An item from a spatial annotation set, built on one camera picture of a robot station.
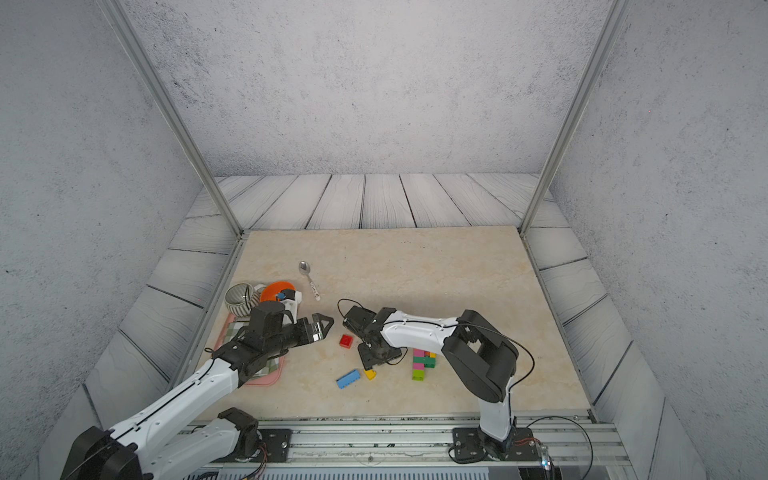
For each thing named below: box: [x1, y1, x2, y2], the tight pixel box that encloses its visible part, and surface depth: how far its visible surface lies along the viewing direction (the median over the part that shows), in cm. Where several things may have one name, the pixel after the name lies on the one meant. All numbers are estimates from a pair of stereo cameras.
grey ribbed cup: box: [224, 282, 260, 317], surface depth 98 cm
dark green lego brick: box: [413, 356, 437, 369], surface depth 86 cm
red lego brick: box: [339, 334, 354, 349], surface depth 92 cm
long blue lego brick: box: [336, 369, 361, 389], surface depth 84 cm
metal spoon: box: [298, 261, 321, 301], surface depth 110 cm
